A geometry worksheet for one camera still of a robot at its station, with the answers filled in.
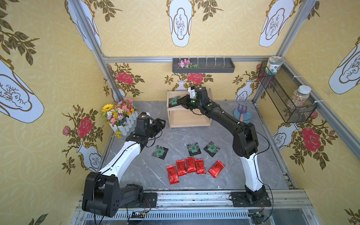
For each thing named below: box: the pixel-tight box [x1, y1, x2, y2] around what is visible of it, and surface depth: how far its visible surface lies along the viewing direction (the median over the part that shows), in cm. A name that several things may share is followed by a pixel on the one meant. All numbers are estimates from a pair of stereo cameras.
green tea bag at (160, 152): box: [151, 144, 169, 160], surface depth 94 cm
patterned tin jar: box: [265, 55, 285, 75], surface depth 87 cm
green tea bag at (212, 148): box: [203, 140, 221, 158], surface depth 94 cm
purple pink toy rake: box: [237, 103, 248, 122], surface depth 116 cm
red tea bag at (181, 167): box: [175, 159, 188, 177], surface depth 85 cm
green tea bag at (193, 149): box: [186, 142, 202, 157], surface depth 94 cm
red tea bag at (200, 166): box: [194, 158, 207, 175], surface depth 85 cm
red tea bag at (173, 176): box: [166, 165, 180, 186], surface depth 83 cm
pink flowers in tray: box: [177, 58, 200, 69], surface depth 89 cm
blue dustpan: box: [233, 107, 253, 122], surface depth 113 cm
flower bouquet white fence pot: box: [101, 97, 139, 139], surface depth 94 cm
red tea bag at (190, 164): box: [185, 156, 197, 173], surface depth 86 cm
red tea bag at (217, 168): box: [208, 159, 226, 179], surface depth 85 cm
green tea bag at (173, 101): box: [168, 95, 181, 108], surface depth 92 cm
